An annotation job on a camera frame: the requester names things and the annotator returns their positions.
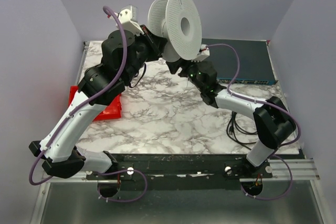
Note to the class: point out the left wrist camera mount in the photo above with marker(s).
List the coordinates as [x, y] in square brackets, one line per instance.
[128, 17]

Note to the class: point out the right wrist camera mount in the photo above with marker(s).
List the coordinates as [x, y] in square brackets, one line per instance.
[202, 54]

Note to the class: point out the red plastic bin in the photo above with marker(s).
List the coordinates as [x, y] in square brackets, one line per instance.
[113, 111]

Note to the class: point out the white cable spool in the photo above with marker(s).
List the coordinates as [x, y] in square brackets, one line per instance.
[179, 22]

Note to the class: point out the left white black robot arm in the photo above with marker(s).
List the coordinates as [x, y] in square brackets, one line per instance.
[123, 55]

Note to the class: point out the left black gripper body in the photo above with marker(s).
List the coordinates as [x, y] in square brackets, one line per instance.
[154, 42]

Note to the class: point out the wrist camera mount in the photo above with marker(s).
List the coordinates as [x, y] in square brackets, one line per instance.
[202, 54]
[128, 17]

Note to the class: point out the blue network switch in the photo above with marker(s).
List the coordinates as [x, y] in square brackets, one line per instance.
[255, 66]

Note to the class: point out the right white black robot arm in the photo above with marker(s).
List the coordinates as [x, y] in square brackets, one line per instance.
[273, 122]

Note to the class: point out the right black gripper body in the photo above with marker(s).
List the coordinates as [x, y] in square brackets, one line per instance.
[182, 67]

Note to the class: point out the aluminium extrusion rail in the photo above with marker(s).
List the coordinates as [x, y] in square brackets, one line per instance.
[301, 169]

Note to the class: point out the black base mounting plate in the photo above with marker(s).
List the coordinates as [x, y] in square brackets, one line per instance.
[182, 171]

